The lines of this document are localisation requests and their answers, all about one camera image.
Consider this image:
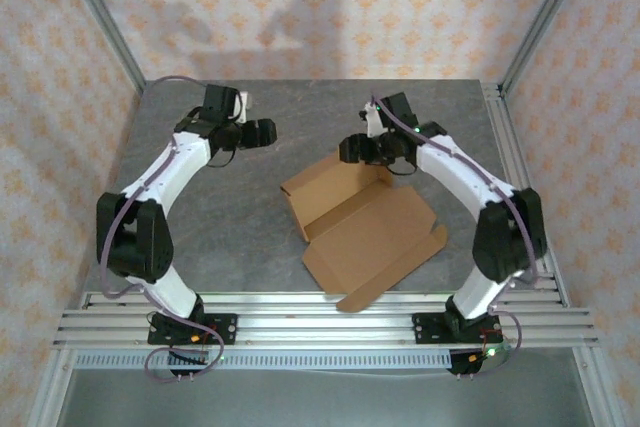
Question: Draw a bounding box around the brown cardboard paper box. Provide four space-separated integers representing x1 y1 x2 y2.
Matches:
279 152 449 313

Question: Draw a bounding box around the right aluminium frame post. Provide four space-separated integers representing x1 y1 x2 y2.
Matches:
499 0 596 94

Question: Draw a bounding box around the aluminium frame post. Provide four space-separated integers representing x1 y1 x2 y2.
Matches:
499 0 596 94
54 0 147 94

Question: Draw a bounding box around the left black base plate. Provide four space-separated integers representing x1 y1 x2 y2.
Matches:
147 313 239 347

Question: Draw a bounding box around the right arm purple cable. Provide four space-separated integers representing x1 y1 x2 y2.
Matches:
369 94 540 378

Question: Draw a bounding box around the grey metal sheet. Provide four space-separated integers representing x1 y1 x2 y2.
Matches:
57 369 596 427

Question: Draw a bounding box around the aluminium side rail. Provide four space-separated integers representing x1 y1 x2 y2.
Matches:
480 80 571 308

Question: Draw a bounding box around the right black controller board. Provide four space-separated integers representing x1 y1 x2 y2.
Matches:
448 344 512 379

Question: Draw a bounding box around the grey slotted cable duct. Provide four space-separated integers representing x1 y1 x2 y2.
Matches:
74 350 454 371

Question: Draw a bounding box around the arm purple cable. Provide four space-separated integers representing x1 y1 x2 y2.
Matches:
98 75 226 383
369 94 540 378

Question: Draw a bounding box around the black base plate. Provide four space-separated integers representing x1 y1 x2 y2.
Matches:
411 311 504 346
147 313 239 347

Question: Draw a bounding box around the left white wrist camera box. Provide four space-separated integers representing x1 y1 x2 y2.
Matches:
233 90 253 123

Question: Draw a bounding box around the aluminium base rail beam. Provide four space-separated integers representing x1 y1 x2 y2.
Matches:
52 291 601 349

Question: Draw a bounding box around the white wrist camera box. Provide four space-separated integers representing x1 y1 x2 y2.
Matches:
363 100 387 138
233 90 253 123

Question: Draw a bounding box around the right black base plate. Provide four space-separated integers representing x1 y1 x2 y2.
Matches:
411 311 504 346

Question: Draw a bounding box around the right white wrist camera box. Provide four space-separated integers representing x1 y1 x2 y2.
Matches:
363 100 387 138

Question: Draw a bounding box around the left aluminium frame post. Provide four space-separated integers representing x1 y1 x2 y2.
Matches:
54 0 147 94

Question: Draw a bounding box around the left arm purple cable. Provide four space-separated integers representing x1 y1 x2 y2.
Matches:
98 75 226 383

